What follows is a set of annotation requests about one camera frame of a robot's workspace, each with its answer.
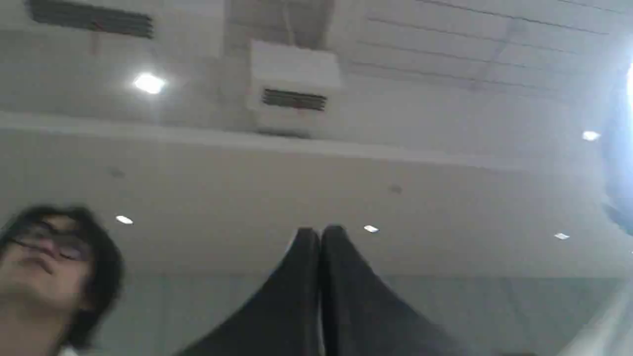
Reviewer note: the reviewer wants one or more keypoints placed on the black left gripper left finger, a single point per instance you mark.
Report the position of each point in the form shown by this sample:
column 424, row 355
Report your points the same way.
column 281, row 318

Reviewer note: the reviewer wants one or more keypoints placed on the white ceiling air conditioner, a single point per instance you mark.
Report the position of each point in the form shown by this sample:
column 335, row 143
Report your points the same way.
column 291, row 88

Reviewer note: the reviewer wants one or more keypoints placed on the dark ceiling vent grille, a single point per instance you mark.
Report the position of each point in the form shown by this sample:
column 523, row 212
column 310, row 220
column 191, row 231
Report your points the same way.
column 82, row 16

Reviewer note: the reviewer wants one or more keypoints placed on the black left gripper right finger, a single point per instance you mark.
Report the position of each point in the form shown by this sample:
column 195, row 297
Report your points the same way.
column 362, row 316

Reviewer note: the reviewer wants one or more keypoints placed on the person in patterned jacket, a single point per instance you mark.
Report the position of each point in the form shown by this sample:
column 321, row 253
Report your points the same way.
column 60, row 274

